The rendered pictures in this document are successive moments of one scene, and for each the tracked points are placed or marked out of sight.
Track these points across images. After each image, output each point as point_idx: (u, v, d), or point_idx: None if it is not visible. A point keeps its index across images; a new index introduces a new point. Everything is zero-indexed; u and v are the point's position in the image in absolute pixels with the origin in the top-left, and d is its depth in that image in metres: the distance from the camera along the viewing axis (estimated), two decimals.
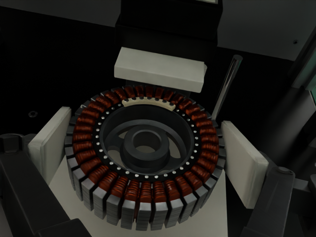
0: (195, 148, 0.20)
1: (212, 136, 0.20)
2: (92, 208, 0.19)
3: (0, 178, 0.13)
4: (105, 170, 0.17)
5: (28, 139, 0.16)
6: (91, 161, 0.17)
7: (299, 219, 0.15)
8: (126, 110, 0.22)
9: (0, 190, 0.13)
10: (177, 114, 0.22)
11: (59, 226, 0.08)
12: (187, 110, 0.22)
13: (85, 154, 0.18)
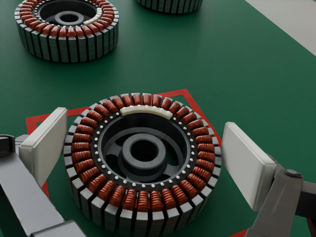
0: (191, 157, 0.20)
1: (209, 145, 0.21)
2: (91, 216, 0.19)
3: None
4: (103, 180, 0.18)
5: (21, 141, 0.16)
6: (90, 170, 0.18)
7: (307, 222, 0.15)
8: (124, 118, 0.22)
9: None
10: (175, 123, 0.22)
11: (54, 228, 0.08)
12: (184, 119, 0.22)
13: (83, 163, 0.18)
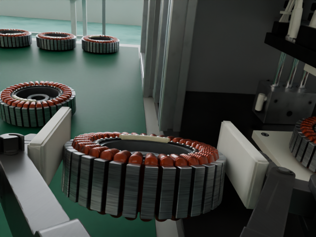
0: None
1: None
2: None
3: None
4: None
5: (28, 139, 0.16)
6: None
7: (299, 219, 0.15)
8: None
9: None
10: None
11: (59, 226, 0.08)
12: None
13: None
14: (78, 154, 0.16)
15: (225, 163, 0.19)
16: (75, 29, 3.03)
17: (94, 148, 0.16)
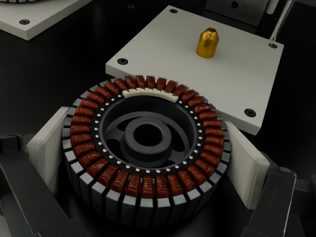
0: None
1: None
2: None
3: None
4: None
5: (27, 139, 0.16)
6: None
7: (300, 219, 0.15)
8: None
9: None
10: None
11: (59, 227, 0.08)
12: None
13: None
14: (76, 172, 0.16)
15: (227, 162, 0.18)
16: None
17: (91, 170, 0.16)
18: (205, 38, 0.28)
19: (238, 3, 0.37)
